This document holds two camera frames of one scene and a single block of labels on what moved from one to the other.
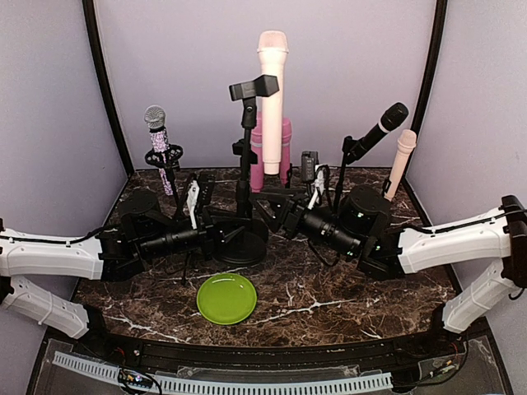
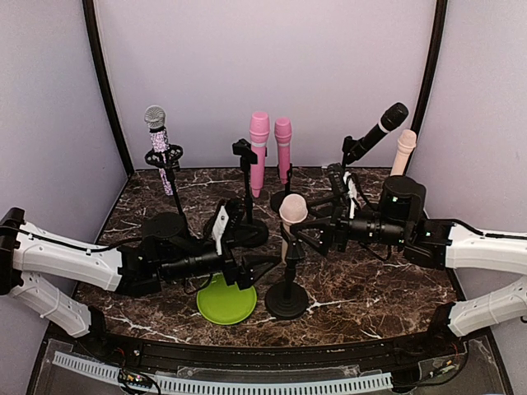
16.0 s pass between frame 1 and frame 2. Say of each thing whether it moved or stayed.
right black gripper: moved
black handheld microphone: stayed
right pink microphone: stayed
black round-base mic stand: moved
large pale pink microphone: moved
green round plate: stayed
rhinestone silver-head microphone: stayed
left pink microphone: stayed
